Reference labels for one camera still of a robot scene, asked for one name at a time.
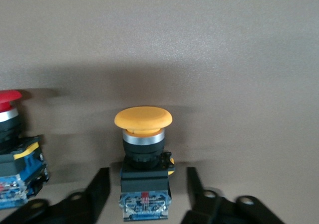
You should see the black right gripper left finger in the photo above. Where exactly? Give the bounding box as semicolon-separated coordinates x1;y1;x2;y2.
46;167;111;224

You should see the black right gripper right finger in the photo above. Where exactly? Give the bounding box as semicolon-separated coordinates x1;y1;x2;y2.
179;166;241;224

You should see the yellow mushroom push button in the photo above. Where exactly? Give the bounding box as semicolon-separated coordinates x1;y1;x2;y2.
114;106;175;223

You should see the red mushroom push button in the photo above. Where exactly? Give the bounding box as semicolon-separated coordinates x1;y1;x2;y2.
0;89;51;210

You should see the brown table cover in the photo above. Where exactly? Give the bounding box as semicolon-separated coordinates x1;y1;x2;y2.
0;0;319;224

